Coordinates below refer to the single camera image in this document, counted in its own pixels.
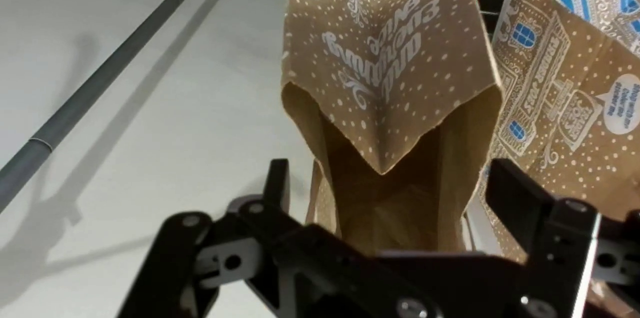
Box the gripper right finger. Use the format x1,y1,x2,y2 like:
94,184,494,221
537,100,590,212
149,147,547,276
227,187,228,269
484,159,640,318

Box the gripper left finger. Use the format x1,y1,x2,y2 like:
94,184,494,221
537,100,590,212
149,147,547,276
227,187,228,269
117,159,373,318

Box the brown paper bag blue windows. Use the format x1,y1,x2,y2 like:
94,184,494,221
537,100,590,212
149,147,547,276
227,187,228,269
465,0,640,318

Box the brown paper bag white dots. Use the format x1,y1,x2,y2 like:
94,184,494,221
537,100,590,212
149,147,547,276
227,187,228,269
280,0,504,258

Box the grey metal rod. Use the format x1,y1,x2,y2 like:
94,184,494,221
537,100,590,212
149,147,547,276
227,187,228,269
0,0,221,213

